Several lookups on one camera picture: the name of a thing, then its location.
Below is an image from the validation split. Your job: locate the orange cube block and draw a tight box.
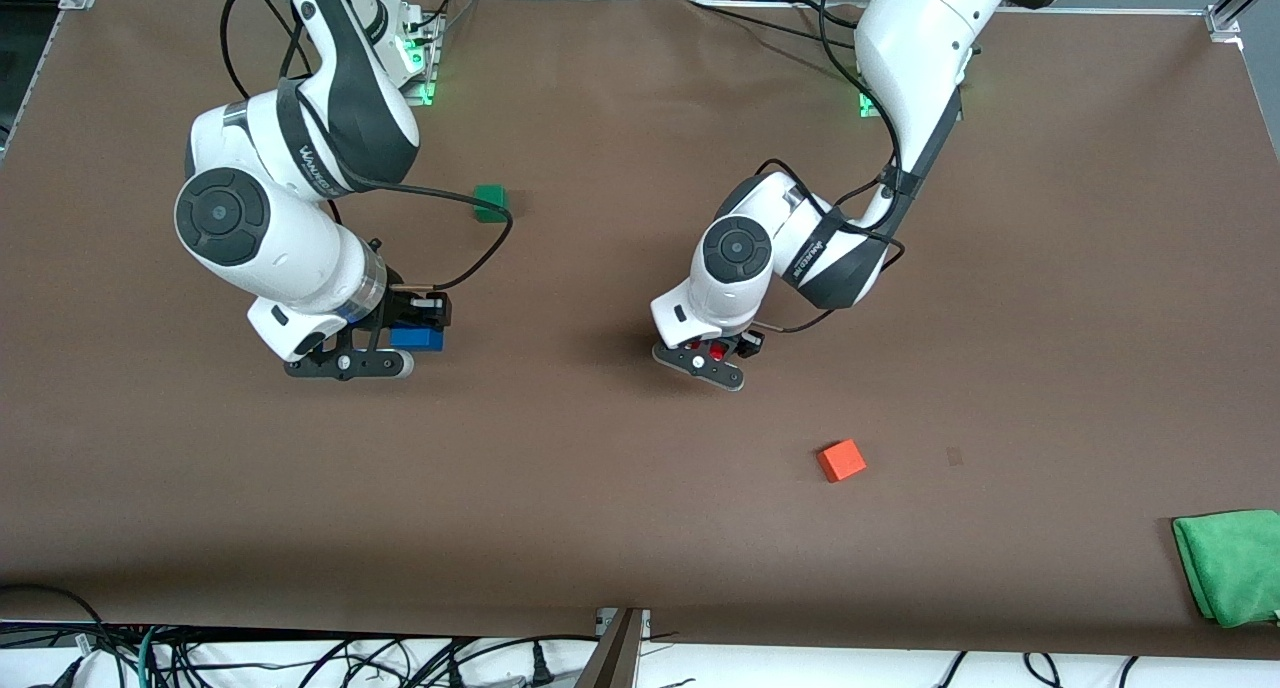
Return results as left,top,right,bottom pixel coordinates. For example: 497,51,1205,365
817,438,868,484

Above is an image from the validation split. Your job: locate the green cloth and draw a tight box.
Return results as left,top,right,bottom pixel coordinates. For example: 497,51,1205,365
1172,509,1280,629

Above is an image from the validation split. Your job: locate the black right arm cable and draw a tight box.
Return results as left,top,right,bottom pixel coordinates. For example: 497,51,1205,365
221,0,516,295

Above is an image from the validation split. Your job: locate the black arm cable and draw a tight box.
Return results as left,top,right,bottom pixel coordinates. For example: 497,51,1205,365
221,0,516,295
755,0,907,335

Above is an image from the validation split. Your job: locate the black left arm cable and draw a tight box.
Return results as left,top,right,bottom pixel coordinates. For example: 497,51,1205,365
755,0,907,335

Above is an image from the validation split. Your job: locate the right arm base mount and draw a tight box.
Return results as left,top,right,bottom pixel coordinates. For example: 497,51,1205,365
372,0,448,106

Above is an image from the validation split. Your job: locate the aluminium table edge post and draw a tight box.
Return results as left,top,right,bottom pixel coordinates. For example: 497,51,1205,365
574,608,652,688

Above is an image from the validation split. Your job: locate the black floor cable with plug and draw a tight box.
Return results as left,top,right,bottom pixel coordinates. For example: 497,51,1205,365
440,636,601,688

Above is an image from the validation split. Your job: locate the black looped floor cable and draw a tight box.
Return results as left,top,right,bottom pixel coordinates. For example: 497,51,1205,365
0,582,113,669

